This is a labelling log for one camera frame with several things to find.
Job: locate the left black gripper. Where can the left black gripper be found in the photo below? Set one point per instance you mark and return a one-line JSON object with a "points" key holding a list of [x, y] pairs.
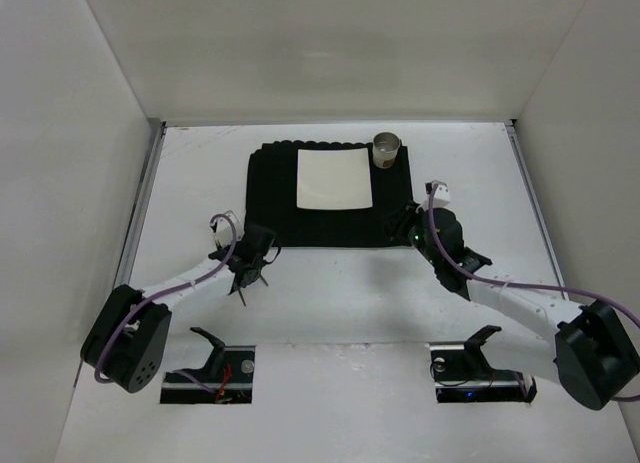
{"points": [[248, 276]]}

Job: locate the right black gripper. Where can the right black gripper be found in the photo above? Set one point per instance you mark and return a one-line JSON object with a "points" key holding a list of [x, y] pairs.
{"points": [[400, 221]]}

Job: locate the copper fork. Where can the copper fork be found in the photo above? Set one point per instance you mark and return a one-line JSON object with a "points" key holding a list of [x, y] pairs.
{"points": [[242, 298]]}

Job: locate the white square plate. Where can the white square plate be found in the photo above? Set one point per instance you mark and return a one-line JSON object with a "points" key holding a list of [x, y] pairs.
{"points": [[333, 180]]}

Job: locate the metal cup with cork band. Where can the metal cup with cork band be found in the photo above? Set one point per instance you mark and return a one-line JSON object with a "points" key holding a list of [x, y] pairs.
{"points": [[385, 148]]}

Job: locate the black cloth placemat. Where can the black cloth placemat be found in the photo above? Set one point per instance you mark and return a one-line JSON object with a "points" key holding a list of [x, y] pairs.
{"points": [[272, 192]]}

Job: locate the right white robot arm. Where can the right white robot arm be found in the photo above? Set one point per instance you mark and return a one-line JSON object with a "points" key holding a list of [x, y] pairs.
{"points": [[583, 348]]}

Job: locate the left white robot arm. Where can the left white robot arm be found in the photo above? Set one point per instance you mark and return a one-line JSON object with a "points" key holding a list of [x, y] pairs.
{"points": [[132, 338]]}

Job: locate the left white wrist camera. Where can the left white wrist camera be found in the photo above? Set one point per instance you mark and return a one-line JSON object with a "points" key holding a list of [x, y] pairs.
{"points": [[225, 225]]}

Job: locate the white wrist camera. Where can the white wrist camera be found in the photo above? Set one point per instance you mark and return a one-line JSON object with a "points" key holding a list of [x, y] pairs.
{"points": [[437, 195], [225, 225]]}

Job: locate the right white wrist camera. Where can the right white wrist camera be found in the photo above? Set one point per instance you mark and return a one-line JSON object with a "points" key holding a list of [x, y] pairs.
{"points": [[437, 195]]}

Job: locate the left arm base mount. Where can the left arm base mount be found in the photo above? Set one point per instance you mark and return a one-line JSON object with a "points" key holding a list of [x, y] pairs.
{"points": [[200, 369]]}

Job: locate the right aluminium rail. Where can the right aluminium rail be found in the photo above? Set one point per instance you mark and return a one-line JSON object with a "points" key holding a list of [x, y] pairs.
{"points": [[511, 130]]}

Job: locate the aluminium rail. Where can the aluminium rail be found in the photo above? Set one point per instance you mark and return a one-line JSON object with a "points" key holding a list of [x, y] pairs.
{"points": [[141, 201], [511, 130]]}

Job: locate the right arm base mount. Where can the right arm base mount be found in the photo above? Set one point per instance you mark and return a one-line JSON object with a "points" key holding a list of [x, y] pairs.
{"points": [[462, 374]]}

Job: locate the left aluminium rail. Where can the left aluminium rail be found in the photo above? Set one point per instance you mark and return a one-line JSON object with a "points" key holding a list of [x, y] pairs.
{"points": [[141, 201]]}

